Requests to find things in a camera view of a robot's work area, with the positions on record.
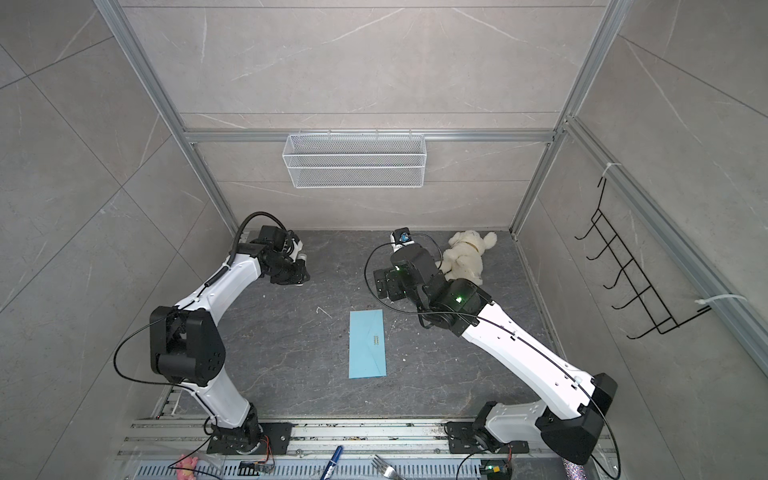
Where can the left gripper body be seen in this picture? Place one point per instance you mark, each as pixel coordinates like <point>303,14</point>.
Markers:
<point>289,272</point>

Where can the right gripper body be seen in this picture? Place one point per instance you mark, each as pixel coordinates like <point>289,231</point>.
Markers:
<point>396,285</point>

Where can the light blue envelope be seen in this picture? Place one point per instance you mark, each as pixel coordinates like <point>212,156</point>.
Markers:
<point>367,354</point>

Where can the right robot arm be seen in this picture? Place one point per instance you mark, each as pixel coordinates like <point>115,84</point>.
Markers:
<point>571,412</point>

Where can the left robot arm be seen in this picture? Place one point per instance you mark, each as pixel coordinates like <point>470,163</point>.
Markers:
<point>186,348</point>

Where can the white plush teddy bear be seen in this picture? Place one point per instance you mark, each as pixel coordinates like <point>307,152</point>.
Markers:
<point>463,258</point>

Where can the silver fork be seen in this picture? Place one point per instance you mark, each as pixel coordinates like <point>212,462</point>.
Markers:
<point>385,469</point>

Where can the blue marker pen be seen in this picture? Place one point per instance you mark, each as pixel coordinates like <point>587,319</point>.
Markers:
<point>332,463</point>

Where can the pink small object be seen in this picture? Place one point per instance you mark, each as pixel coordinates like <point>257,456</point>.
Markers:
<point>185,469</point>

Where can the glitter pink microphone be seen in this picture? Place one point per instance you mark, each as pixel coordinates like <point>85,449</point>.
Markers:
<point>575,472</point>

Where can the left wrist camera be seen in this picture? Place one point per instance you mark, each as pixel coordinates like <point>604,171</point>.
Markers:
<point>293,246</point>

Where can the white wire mesh basket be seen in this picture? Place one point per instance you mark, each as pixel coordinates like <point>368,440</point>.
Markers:
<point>360,160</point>

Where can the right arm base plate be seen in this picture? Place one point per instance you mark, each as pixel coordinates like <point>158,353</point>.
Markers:
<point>463,438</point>

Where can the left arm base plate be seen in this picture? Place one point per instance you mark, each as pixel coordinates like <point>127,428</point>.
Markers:
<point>251,440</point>

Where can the black wire hook rack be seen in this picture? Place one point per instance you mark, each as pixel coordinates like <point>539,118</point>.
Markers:
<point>632,274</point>

